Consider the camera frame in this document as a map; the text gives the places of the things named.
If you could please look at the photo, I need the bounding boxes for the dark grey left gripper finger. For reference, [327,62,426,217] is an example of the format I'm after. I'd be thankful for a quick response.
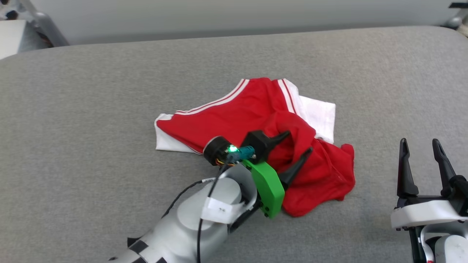
[279,147,313,191]
[269,131,291,151]

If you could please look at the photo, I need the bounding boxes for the white box appliance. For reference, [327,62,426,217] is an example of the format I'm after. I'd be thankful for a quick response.
[0,20,29,60]

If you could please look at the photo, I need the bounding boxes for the grey fabric sofa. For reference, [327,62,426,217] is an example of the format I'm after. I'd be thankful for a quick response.
[0,26,468,263]

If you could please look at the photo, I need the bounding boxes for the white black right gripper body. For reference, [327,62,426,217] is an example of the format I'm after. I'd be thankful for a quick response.
[390,195,468,230]

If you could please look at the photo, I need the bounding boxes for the red basketball jersey white sleeves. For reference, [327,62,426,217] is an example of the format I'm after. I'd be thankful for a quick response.
[154,77,356,218]

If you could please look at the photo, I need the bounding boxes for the white paper label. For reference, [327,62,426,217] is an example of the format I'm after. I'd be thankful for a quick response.
[202,197,235,224]

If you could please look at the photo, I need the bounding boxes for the grey metal stand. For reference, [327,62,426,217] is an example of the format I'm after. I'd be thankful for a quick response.
[441,2,468,38]

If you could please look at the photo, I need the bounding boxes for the black cable with teal plug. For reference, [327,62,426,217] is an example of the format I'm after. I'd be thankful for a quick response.
[196,145,255,263]

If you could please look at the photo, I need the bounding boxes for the grey metal frame leg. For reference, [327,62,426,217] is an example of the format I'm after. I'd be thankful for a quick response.
[18,0,70,49]

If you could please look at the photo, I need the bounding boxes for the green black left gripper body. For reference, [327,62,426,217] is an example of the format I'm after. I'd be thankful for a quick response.
[203,136,285,219]

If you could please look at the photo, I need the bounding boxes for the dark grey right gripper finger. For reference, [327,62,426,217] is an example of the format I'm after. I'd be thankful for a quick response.
[397,138,419,199]
[432,138,458,198]

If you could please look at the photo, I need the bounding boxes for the thin black cable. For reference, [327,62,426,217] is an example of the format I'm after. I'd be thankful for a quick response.
[162,178,216,219]

